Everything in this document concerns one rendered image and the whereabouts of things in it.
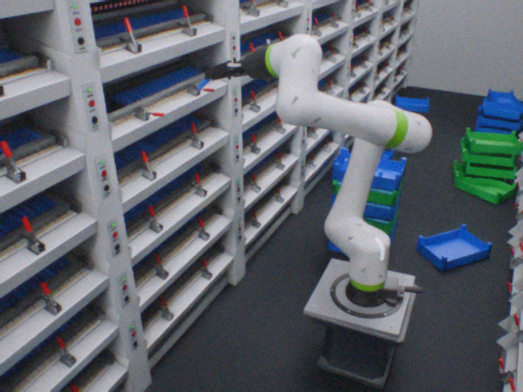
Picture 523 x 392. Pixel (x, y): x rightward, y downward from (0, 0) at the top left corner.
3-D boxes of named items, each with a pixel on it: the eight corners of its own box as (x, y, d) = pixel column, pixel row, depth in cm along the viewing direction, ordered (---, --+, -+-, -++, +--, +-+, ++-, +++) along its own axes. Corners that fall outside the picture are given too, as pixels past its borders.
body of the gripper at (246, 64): (272, 52, 138) (250, 57, 145) (251, 47, 132) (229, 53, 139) (272, 78, 139) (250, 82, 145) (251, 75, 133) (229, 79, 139)
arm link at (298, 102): (370, 109, 146) (398, 103, 136) (367, 146, 145) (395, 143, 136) (269, 81, 127) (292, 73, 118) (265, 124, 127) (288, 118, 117)
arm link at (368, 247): (367, 260, 176) (370, 216, 167) (394, 284, 164) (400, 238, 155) (337, 271, 172) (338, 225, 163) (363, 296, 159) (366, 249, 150)
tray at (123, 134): (225, 94, 178) (230, 70, 172) (109, 154, 130) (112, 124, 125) (181, 73, 183) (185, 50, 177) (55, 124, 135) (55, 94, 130)
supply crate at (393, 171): (404, 172, 232) (406, 158, 229) (397, 191, 216) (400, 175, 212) (343, 162, 242) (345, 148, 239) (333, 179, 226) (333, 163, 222)
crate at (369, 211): (400, 201, 240) (401, 187, 236) (393, 221, 224) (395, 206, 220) (341, 190, 250) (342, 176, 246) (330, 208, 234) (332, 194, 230)
